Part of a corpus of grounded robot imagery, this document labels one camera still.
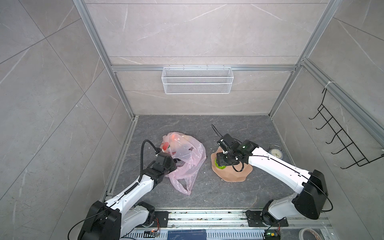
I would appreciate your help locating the roll of tape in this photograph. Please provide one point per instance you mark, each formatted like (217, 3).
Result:
(309, 234)

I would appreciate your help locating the pink plastic bag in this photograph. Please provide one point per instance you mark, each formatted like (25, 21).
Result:
(190, 155)

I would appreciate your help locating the black wire hook rack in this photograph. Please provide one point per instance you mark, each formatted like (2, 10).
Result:
(340, 133)

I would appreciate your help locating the pink wavy plate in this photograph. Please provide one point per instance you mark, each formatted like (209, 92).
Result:
(227, 173)

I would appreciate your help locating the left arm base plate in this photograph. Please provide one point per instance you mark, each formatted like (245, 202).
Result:
(155, 219)

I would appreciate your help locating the green fake fruit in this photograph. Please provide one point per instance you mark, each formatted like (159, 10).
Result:
(219, 166)

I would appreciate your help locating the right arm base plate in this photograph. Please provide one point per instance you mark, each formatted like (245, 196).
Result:
(255, 219)

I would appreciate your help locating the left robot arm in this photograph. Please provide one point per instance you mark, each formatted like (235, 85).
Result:
(117, 217)

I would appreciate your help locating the white wire mesh basket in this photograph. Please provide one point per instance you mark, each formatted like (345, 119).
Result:
(198, 80)

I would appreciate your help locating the small grey alarm clock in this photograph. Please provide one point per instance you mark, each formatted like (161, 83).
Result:
(276, 151)

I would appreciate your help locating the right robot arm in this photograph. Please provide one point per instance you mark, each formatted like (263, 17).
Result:
(310, 189)

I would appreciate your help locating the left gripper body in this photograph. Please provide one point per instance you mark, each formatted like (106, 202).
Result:
(172, 167)

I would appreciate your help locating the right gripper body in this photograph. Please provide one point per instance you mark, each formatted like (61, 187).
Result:
(225, 159)

